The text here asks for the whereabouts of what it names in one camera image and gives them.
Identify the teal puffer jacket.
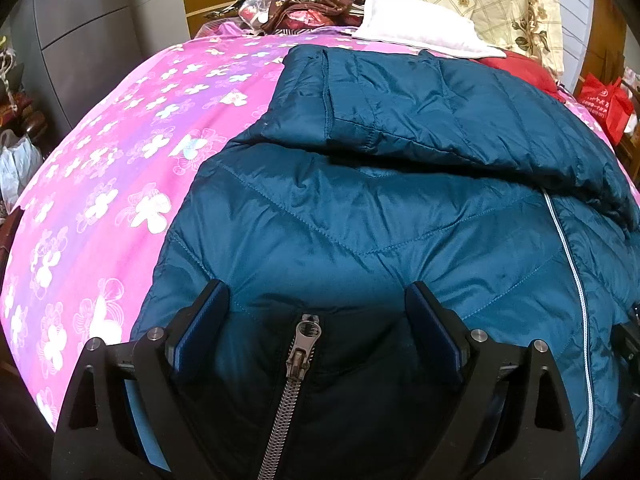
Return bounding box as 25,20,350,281
131,44,640,480

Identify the white plastic bag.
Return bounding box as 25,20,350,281
0,130,44,212

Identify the clear plastic bag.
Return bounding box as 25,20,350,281
239,0,289,32

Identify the pink floral bed sheet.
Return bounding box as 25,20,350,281
0,20,621,434

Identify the red shopping bag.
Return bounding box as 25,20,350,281
577,72,636,144

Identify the white pillow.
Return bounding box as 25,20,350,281
350,0,509,59

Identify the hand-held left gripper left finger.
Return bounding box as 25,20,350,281
50,280,231,480

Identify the cream floral quilt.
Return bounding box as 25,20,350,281
387,0,569,79

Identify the red cloth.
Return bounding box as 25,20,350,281
477,50,562,97

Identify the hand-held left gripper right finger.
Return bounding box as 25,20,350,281
405,281,584,480

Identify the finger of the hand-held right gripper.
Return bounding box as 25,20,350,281
611,305,640,392

